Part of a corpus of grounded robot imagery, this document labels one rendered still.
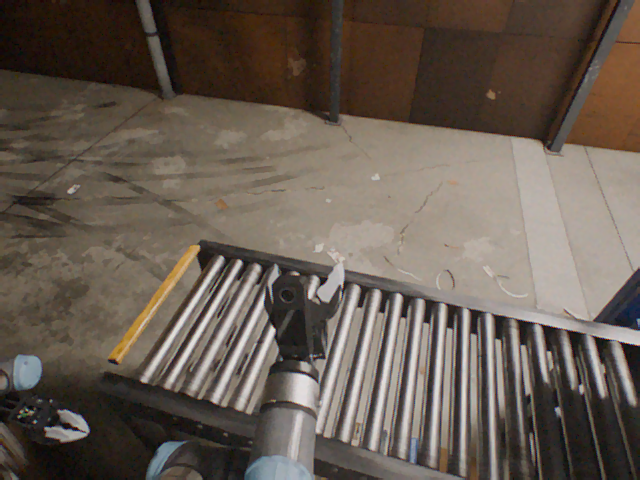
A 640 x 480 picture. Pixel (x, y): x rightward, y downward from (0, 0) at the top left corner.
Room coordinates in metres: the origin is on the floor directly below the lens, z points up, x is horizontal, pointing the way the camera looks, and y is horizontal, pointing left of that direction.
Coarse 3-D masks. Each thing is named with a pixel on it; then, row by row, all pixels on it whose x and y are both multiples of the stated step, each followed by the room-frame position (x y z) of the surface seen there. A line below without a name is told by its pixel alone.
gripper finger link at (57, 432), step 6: (54, 426) 0.35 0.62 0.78; (60, 426) 0.35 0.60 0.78; (48, 432) 0.34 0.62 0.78; (54, 432) 0.33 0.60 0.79; (60, 432) 0.33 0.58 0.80; (66, 432) 0.33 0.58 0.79; (72, 432) 0.34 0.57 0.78; (78, 432) 0.34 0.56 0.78; (84, 432) 0.34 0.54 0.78; (60, 438) 0.32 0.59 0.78; (66, 438) 0.32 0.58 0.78; (72, 438) 0.32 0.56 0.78; (78, 438) 0.33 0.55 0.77
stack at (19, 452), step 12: (0, 432) 0.50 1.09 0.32; (12, 432) 0.56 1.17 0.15; (0, 444) 0.43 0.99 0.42; (12, 444) 0.48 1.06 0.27; (24, 444) 0.52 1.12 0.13; (0, 456) 0.36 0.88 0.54; (24, 456) 0.44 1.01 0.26; (36, 456) 0.52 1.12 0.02; (0, 468) 0.31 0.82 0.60; (12, 468) 0.34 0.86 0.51; (24, 468) 0.39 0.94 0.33; (36, 468) 0.41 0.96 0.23; (48, 468) 0.47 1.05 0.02
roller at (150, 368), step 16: (208, 272) 0.81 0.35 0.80; (192, 288) 0.74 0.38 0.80; (208, 288) 0.76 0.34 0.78; (192, 304) 0.69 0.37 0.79; (176, 320) 0.63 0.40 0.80; (160, 336) 0.58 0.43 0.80; (176, 336) 0.58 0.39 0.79; (160, 352) 0.53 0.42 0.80; (144, 368) 0.48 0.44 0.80; (160, 368) 0.50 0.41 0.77
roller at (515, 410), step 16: (512, 320) 0.63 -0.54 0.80; (512, 336) 0.58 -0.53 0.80; (512, 352) 0.53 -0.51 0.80; (512, 368) 0.48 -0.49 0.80; (512, 384) 0.44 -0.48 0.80; (512, 400) 0.40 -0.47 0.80; (512, 416) 0.37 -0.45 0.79; (528, 416) 0.37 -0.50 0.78; (512, 432) 0.33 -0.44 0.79; (528, 432) 0.33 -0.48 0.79; (512, 448) 0.30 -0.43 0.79; (528, 448) 0.30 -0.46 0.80; (512, 464) 0.27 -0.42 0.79; (528, 464) 0.26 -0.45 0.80
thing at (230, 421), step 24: (96, 384) 0.44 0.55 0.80; (120, 384) 0.44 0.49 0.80; (144, 384) 0.44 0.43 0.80; (120, 408) 0.42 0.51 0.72; (144, 408) 0.39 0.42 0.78; (168, 408) 0.38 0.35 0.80; (192, 408) 0.38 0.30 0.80; (216, 408) 0.38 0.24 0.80; (192, 432) 0.36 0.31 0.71; (216, 432) 0.34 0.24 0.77; (240, 432) 0.33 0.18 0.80; (336, 456) 0.28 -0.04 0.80; (360, 456) 0.28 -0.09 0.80; (384, 456) 0.28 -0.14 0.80
